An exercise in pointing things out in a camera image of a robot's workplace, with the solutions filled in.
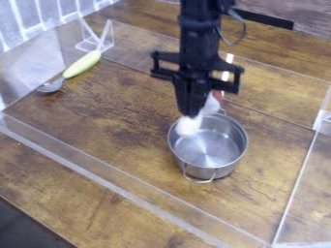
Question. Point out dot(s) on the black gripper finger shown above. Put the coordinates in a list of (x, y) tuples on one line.
[(183, 96), (200, 91)]

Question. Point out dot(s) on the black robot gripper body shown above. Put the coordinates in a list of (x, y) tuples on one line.
[(196, 60)]

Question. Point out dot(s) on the silver steel pot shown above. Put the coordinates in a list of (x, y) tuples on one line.
[(208, 155)]

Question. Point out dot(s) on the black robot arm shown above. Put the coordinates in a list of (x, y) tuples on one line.
[(202, 15)]

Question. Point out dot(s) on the black strip on table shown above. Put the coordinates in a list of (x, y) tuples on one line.
[(267, 19)]

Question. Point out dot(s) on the clear acrylic barrier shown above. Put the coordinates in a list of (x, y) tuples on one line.
[(105, 130)]

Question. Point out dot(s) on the clear acrylic triangular bracket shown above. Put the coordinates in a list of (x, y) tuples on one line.
[(92, 41)]

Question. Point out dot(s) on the spoon with yellow-green handle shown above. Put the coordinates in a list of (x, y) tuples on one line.
[(77, 67)]

